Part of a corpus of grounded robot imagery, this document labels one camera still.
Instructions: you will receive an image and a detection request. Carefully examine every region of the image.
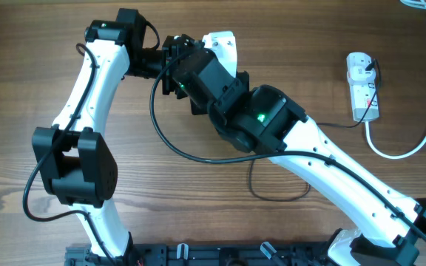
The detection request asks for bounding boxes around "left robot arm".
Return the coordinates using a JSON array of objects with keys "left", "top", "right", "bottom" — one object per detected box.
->
[{"left": 23, "top": 8, "right": 211, "bottom": 265}]

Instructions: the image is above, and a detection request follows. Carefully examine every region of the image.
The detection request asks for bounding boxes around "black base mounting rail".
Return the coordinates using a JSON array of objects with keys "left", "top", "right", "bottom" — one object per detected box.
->
[{"left": 64, "top": 242, "right": 347, "bottom": 266}]

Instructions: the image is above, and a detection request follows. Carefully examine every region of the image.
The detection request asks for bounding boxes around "white power strip socket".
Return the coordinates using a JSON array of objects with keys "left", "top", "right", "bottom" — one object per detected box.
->
[{"left": 346, "top": 52, "right": 379, "bottom": 122}]

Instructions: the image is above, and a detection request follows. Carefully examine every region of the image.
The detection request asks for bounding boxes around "thin black charging cable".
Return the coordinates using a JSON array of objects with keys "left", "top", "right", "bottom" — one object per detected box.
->
[{"left": 248, "top": 58, "right": 382, "bottom": 202}]

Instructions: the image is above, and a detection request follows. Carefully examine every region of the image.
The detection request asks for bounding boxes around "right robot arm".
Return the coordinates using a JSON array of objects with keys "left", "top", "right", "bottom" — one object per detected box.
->
[{"left": 168, "top": 49, "right": 426, "bottom": 265}]

